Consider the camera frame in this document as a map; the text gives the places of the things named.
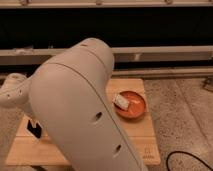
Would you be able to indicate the black eraser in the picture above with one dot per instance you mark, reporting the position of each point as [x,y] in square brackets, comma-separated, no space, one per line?
[35,130]

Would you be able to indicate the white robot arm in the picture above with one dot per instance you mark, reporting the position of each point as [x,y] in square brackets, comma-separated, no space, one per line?
[67,95]

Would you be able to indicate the white sponge block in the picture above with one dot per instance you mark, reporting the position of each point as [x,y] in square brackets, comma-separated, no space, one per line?
[121,101]

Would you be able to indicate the orange bowl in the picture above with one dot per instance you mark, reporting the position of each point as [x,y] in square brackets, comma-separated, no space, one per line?
[136,108]

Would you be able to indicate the wooden table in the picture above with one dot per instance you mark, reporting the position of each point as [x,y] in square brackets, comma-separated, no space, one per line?
[28,150]

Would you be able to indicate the grey metal rail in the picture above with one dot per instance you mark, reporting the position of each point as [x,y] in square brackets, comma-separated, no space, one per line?
[30,56]

